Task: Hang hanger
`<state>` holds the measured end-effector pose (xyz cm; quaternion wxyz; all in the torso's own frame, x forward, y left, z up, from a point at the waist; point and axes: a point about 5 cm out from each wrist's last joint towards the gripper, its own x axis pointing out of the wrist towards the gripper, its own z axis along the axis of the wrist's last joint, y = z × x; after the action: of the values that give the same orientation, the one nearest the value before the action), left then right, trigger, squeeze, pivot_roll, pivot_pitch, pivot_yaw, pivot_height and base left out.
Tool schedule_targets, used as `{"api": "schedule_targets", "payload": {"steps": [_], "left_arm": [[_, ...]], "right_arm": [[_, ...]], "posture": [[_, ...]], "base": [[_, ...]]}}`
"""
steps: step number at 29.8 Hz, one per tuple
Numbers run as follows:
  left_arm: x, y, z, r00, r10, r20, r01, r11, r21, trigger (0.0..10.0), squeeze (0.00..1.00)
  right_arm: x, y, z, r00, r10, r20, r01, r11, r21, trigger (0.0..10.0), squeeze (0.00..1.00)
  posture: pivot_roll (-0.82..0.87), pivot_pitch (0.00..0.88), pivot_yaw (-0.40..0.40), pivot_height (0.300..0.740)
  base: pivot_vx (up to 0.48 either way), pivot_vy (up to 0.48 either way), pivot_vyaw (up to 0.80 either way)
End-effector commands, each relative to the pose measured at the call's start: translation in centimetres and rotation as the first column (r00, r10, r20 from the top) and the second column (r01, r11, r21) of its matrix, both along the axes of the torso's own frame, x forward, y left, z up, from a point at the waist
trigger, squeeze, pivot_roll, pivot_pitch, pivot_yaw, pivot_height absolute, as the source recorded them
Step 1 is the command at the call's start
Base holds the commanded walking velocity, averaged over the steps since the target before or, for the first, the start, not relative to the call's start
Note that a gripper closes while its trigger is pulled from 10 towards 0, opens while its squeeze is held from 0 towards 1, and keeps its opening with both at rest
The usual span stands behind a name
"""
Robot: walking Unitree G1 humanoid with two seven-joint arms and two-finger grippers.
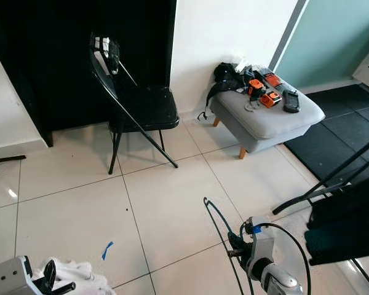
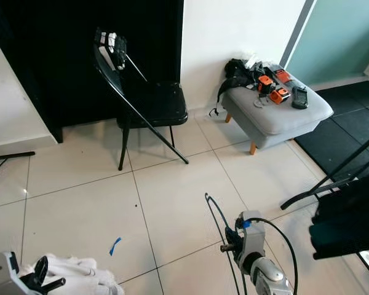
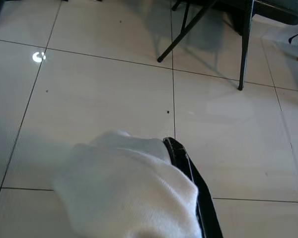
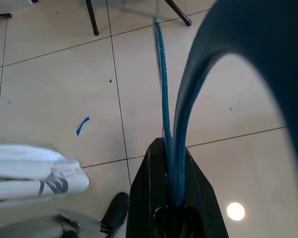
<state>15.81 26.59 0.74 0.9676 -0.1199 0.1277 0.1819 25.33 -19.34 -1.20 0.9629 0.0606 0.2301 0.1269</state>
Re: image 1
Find orange black device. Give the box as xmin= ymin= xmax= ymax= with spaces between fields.
xmin=247 ymin=79 xmax=266 ymax=99
xmin=263 ymin=71 xmax=282 ymax=87
xmin=261 ymin=92 xmax=282 ymax=109

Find black handset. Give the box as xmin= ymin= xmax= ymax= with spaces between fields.
xmin=283 ymin=89 xmax=301 ymax=114

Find blue tape strip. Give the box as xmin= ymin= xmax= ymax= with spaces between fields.
xmin=101 ymin=241 xmax=115 ymax=261

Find black folding chair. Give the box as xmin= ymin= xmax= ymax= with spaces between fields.
xmin=88 ymin=32 xmax=181 ymax=176

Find black metal clothes rack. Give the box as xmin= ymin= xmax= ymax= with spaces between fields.
xmin=272 ymin=135 xmax=369 ymax=295

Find black printed T-shirt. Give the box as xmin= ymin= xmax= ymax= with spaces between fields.
xmin=304 ymin=177 xmax=369 ymax=266

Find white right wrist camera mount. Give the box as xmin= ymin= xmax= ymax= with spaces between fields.
xmin=245 ymin=216 xmax=277 ymax=278

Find white T-shirt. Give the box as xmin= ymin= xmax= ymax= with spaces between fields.
xmin=42 ymin=257 xmax=116 ymax=295

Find grey ottoman with wooden legs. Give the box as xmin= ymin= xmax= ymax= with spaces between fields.
xmin=209 ymin=66 xmax=326 ymax=160

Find black stand leg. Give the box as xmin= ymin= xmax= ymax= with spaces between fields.
xmin=0 ymin=155 xmax=26 ymax=175

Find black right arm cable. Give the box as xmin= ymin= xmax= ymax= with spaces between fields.
xmin=253 ymin=221 xmax=312 ymax=295

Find black strap bag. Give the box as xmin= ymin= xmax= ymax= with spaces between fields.
xmin=198 ymin=63 xmax=252 ymax=121

